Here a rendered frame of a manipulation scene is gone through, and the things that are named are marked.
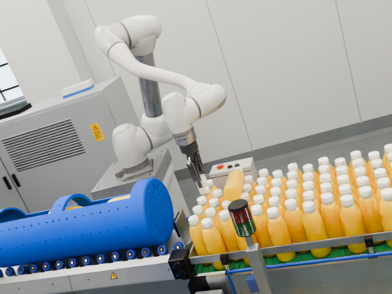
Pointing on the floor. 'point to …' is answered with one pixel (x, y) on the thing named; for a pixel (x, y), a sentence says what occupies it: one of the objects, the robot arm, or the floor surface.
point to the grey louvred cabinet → (61, 146)
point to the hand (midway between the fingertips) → (202, 184)
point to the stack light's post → (259, 270)
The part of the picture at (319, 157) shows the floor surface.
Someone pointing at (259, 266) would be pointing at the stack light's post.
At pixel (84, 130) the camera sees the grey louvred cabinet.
